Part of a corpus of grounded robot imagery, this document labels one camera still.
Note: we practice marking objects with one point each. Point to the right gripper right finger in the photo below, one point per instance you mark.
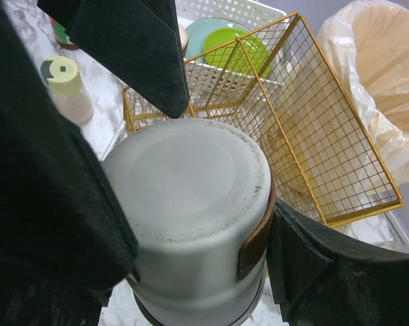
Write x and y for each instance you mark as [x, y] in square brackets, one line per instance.
[320, 276]

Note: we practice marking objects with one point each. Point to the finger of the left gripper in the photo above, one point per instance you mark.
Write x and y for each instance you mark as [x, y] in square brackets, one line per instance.
[138, 41]

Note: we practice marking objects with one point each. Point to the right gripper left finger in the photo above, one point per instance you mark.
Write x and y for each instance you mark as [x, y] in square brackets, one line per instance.
[64, 240]

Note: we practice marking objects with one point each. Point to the light blue flower plate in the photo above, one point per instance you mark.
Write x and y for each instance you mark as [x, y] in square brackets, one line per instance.
[199, 30]

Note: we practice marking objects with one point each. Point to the red sauce bottle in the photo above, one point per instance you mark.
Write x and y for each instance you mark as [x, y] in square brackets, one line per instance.
[60, 36]

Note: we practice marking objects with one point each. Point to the green fried egg plate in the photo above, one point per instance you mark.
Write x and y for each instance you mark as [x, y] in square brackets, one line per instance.
[231, 49]

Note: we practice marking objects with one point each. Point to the clear shaker green lid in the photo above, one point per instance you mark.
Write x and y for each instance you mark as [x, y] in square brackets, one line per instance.
[61, 75]

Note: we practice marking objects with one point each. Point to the white plastic basket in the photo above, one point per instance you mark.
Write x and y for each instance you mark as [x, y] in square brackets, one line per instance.
[225, 51]

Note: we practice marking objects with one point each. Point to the bin with plastic bag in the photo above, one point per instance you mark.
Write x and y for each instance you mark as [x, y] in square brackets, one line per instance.
[367, 45]

